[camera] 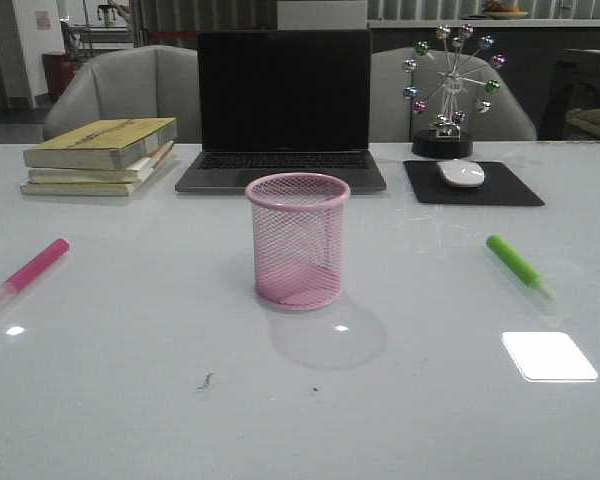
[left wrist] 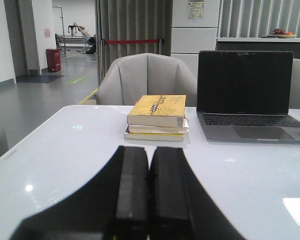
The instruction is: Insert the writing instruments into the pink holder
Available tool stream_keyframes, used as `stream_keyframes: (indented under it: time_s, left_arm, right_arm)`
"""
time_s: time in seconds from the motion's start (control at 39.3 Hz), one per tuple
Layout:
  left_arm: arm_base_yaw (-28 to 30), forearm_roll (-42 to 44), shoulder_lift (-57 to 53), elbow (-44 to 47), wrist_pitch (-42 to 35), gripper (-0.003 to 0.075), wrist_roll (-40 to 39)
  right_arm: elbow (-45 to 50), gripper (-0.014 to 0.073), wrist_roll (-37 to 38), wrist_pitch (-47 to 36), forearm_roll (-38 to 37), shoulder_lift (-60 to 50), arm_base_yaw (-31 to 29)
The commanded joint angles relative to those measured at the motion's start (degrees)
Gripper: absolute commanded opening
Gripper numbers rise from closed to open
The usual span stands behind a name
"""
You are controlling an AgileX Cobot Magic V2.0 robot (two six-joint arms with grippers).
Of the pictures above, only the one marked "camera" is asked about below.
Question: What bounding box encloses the grey open laptop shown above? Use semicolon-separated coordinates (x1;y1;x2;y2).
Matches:
175;29;386;194

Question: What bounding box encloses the red bin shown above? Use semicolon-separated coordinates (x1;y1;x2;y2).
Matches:
42;52;74;101

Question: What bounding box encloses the dark side table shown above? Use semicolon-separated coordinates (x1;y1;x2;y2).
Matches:
538;49;600;140

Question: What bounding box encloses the pink highlighter pen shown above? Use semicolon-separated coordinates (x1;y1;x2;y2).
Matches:
0;238;70;310

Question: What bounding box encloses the green highlighter pen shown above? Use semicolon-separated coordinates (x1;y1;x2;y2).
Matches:
485;235;557;314

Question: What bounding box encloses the grey armchair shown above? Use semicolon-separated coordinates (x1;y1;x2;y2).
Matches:
369;47;537;142
43;45;202;143

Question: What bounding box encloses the yellow book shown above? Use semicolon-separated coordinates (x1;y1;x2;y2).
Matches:
20;180;146;197
23;117;177;170

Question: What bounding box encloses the bottom yellow book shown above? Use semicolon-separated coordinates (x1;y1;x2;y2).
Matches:
20;180;146;197

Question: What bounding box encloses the fruit bowl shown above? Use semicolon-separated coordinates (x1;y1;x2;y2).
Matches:
481;0;529;20

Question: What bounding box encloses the left grey armchair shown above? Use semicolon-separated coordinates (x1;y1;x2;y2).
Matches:
43;45;202;143

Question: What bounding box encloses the middle cream book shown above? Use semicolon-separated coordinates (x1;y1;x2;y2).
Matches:
28;141;175;183

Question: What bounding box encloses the beige cushion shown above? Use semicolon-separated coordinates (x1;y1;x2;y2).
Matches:
565;108;600;139

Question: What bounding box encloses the white computer mouse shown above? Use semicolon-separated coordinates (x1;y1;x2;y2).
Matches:
435;159;486;188

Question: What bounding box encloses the top yellow book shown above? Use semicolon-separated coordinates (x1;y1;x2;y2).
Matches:
23;117;177;170

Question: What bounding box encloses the right grey armchair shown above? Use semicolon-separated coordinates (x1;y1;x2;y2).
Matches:
369;47;537;142

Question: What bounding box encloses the pink mesh pen holder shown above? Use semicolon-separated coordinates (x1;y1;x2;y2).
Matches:
245;172;350;311

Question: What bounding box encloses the ferris wheel desk toy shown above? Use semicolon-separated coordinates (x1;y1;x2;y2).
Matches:
403;23;502;159

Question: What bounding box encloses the black mouse pad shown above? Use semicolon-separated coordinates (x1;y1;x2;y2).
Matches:
403;160;545;206

